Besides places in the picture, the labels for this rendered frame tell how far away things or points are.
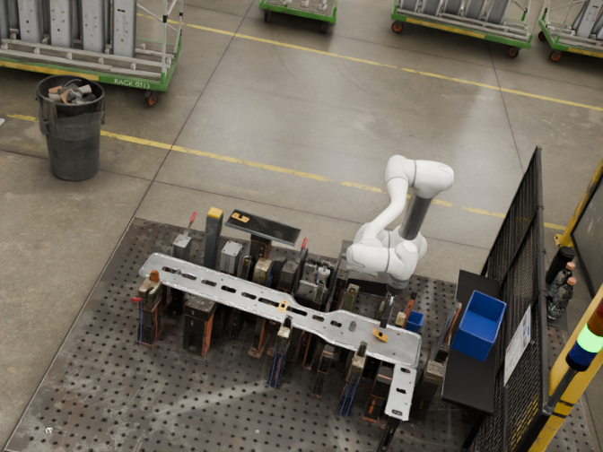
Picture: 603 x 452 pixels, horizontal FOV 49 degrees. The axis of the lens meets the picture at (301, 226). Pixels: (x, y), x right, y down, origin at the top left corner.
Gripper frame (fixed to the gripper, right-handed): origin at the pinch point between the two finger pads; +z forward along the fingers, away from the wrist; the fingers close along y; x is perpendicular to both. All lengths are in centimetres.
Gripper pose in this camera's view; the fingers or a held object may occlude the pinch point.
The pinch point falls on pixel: (385, 316)
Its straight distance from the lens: 301.0
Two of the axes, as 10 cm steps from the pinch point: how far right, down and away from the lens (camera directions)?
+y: -2.7, 5.5, -7.9
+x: 9.5, 2.9, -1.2
